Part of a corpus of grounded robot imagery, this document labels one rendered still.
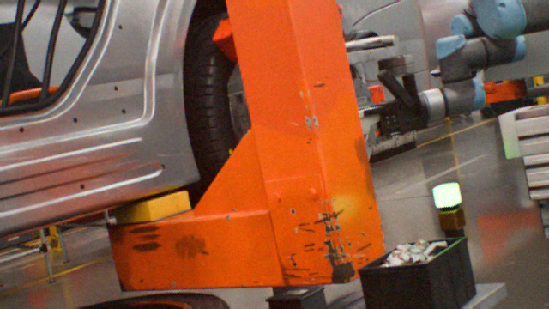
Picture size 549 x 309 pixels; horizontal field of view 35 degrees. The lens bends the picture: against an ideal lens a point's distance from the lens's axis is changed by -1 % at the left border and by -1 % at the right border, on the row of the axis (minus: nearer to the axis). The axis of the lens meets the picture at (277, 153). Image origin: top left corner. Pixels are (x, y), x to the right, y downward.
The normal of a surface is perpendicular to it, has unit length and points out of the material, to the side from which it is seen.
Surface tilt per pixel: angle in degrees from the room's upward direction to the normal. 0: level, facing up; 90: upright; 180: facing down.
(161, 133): 90
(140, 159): 90
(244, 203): 90
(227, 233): 90
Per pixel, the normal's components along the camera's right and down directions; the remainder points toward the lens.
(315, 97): 0.77, -0.12
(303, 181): -0.61, 0.17
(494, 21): -0.94, 0.29
